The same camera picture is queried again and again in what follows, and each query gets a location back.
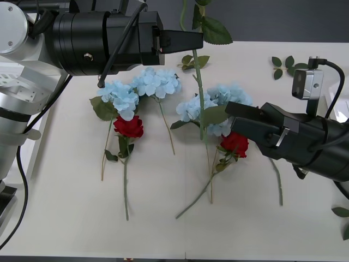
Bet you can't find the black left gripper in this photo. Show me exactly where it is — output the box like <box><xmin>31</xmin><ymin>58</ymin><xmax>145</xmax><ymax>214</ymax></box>
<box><xmin>105</xmin><ymin>10</ymin><xmax>204</xmax><ymax>74</ymax></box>

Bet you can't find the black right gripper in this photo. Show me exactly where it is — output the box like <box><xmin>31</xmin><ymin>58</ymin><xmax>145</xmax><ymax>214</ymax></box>
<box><xmin>225</xmin><ymin>101</ymin><xmax>328</xmax><ymax>166</ymax></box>

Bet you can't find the pale blue artificial flower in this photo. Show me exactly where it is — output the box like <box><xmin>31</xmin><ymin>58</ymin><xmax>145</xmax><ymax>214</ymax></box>
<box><xmin>170</xmin><ymin>92</ymin><xmax>219</xmax><ymax>205</ymax></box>
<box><xmin>131</xmin><ymin>67</ymin><xmax>183</xmax><ymax>156</ymax></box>
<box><xmin>203</xmin><ymin>84</ymin><xmax>254</xmax><ymax>205</ymax></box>
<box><xmin>89</xmin><ymin>80</ymin><xmax>140</xmax><ymax>181</ymax></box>

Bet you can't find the loose green leaf twig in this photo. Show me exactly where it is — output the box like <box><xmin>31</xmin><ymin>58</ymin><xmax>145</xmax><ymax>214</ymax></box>
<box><xmin>177</xmin><ymin>54</ymin><xmax>210</xmax><ymax>72</ymax></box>
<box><xmin>271</xmin><ymin>55</ymin><xmax>310</xmax><ymax>80</ymax></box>
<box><xmin>331</xmin><ymin>206</ymin><xmax>349</xmax><ymax>241</ymax></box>

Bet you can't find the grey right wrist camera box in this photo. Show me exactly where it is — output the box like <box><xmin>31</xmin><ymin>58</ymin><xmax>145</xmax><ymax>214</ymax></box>
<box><xmin>291</xmin><ymin>69</ymin><xmax>325</xmax><ymax>117</ymax></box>

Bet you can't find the black right camera cable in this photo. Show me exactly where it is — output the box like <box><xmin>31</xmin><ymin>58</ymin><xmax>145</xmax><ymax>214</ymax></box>
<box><xmin>308</xmin><ymin>56</ymin><xmax>346</xmax><ymax>120</ymax></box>

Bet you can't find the black camera cable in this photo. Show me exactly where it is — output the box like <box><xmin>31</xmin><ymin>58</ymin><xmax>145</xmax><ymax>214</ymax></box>
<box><xmin>97</xmin><ymin>1</ymin><xmax>149</xmax><ymax>88</ymax></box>
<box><xmin>308</xmin><ymin>56</ymin><xmax>346</xmax><ymax>120</ymax></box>

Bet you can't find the black left camera cable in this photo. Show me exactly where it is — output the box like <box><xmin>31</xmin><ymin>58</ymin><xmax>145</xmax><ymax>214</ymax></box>
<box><xmin>97</xmin><ymin>1</ymin><xmax>149</xmax><ymax>88</ymax></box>

